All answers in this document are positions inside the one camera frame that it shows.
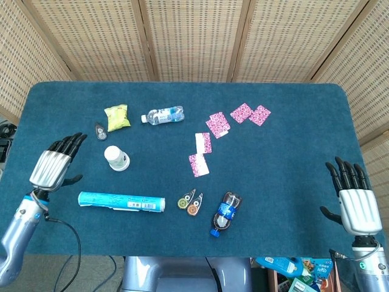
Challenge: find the blue cylindrical package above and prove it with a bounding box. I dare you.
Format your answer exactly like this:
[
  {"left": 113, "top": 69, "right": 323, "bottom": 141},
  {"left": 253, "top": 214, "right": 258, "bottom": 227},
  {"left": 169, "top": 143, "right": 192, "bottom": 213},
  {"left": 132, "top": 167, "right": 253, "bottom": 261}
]
[{"left": 77, "top": 190, "right": 167, "bottom": 214}]

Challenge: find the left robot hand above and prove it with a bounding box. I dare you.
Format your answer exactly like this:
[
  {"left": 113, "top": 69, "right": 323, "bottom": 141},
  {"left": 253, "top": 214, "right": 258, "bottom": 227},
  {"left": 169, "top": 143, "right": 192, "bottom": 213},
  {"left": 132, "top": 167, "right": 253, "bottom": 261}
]
[{"left": 29, "top": 132, "right": 88, "bottom": 192}]

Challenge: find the blue floor cable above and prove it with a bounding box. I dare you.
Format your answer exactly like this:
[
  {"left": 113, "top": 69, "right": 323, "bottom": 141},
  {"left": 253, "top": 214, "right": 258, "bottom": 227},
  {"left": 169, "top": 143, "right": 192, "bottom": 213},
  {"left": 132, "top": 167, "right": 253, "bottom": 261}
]
[{"left": 86, "top": 256, "right": 118, "bottom": 292}]

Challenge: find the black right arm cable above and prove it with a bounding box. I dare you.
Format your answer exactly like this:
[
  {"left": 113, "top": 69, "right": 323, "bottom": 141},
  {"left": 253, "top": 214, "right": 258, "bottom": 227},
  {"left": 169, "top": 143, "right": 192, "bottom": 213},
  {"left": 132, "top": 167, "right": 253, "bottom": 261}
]
[{"left": 329, "top": 240, "right": 382, "bottom": 262}]

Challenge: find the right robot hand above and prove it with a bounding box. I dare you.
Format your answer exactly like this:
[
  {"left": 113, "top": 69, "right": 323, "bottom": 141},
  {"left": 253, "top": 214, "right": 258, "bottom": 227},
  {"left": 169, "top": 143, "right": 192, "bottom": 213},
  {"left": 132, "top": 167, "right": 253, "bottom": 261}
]
[{"left": 319, "top": 156, "right": 383, "bottom": 237}]

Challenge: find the grey robot torso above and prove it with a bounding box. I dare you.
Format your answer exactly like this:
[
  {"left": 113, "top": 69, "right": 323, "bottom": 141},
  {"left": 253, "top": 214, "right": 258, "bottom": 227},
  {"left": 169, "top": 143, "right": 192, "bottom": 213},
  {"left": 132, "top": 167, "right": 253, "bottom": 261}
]
[{"left": 122, "top": 256, "right": 253, "bottom": 292}]

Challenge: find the brown storage box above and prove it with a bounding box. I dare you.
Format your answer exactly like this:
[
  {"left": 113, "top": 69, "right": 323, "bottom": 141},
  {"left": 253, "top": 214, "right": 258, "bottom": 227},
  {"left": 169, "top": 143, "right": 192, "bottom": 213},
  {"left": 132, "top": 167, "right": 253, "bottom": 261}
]
[{"left": 267, "top": 258, "right": 343, "bottom": 292}]

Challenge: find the teal table mat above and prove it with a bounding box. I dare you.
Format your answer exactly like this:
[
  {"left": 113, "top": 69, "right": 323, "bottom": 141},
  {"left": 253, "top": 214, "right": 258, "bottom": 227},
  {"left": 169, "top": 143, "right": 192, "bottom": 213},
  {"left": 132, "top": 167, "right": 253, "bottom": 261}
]
[{"left": 0, "top": 81, "right": 384, "bottom": 259}]

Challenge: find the grey correction tape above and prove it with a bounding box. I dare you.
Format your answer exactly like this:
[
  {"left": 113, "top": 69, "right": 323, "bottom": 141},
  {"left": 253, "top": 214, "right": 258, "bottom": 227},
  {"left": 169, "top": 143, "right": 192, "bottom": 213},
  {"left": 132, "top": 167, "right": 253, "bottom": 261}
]
[{"left": 94, "top": 122, "right": 108, "bottom": 142}]

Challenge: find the yellow-green snack bag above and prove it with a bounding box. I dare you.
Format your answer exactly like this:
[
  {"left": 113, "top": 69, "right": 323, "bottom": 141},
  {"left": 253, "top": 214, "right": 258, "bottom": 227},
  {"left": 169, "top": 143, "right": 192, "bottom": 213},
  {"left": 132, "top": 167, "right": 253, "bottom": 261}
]
[{"left": 104, "top": 104, "right": 132, "bottom": 133}]

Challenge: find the teal carton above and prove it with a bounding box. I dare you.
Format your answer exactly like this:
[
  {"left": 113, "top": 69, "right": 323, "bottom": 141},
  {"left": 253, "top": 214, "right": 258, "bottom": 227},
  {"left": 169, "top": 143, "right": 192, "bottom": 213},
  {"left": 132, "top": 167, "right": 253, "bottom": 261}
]
[{"left": 287, "top": 276, "right": 322, "bottom": 292}]

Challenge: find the black torso cable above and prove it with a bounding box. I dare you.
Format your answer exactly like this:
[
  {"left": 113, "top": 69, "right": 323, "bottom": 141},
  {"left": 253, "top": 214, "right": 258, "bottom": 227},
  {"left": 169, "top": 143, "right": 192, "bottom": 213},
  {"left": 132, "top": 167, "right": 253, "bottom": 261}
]
[{"left": 205, "top": 257, "right": 224, "bottom": 292}]

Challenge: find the wicker screen panel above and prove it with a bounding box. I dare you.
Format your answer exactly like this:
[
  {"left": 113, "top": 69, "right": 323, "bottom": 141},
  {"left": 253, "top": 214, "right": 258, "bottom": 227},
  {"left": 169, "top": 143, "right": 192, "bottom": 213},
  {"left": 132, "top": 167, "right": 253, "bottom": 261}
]
[
  {"left": 309, "top": 0, "right": 389, "bottom": 214},
  {"left": 22, "top": 0, "right": 159, "bottom": 82},
  {"left": 232, "top": 0, "right": 376, "bottom": 83},
  {"left": 0, "top": 0, "right": 74, "bottom": 125},
  {"left": 138, "top": 0, "right": 252, "bottom": 83}
]

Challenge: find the cola bottle blue label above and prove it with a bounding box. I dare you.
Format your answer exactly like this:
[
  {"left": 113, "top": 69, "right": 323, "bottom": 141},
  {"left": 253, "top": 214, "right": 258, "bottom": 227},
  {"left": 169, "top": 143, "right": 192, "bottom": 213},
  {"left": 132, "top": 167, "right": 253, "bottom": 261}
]
[{"left": 209, "top": 191, "right": 243, "bottom": 238}]

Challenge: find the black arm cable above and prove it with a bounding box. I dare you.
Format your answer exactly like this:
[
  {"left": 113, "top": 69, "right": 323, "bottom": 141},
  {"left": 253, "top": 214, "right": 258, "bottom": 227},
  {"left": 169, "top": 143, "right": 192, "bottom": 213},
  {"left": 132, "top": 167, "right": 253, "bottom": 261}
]
[
  {"left": 329, "top": 240, "right": 382, "bottom": 262},
  {"left": 44, "top": 212, "right": 83, "bottom": 292}
]

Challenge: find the white paper cup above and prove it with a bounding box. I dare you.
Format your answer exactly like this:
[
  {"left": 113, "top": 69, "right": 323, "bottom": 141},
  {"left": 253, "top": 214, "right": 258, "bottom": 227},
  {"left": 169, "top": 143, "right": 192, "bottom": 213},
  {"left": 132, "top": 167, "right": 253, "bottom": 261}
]
[{"left": 103, "top": 145, "right": 131, "bottom": 172}]

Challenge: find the black equipment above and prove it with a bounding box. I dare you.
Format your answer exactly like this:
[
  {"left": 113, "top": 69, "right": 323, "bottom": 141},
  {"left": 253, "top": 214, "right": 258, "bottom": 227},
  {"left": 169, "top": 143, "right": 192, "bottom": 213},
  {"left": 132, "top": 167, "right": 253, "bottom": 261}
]
[{"left": 0, "top": 120, "right": 16, "bottom": 164}]

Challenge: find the clear water bottle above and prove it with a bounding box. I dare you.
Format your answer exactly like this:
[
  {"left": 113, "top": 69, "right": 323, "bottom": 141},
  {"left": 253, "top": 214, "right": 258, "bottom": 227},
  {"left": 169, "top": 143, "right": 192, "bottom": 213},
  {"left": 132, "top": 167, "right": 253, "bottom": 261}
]
[{"left": 140, "top": 105, "right": 185, "bottom": 125}]

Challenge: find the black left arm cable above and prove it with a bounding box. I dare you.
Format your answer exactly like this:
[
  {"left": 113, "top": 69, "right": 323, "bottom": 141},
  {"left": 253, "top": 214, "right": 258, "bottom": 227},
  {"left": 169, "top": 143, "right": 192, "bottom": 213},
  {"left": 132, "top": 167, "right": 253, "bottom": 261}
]
[{"left": 44, "top": 212, "right": 83, "bottom": 292}]

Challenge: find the orange correction tape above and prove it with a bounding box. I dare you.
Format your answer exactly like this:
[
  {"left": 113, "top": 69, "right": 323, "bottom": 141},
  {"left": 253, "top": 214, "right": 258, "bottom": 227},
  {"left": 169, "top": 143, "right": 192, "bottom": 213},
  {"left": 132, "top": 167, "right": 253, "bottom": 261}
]
[{"left": 186, "top": 192, "right": 204, "bottom": 217}]

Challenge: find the blue plastic bottle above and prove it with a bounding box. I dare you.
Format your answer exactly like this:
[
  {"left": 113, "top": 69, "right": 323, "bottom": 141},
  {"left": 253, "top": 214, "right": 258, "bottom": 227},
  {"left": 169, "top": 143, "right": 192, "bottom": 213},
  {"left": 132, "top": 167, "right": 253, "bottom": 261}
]
[{"left": 255, "top": 257, "right": 306, "bottom": 276}]

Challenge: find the blue printed package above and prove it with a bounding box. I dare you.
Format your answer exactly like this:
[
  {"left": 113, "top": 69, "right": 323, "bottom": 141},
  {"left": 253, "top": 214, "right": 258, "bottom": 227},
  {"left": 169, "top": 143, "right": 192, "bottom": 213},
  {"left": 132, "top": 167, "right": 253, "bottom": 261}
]
[{"left": 299, "top": 258, "right": 334, "bottom": 277}]

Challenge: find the green correction tape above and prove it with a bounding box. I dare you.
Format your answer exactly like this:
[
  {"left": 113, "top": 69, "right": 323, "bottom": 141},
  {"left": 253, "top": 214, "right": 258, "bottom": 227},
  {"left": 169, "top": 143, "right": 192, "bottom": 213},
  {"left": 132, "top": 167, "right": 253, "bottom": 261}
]
[{"left": 177, "top": 188, "right": 197, "bottom": 210}]

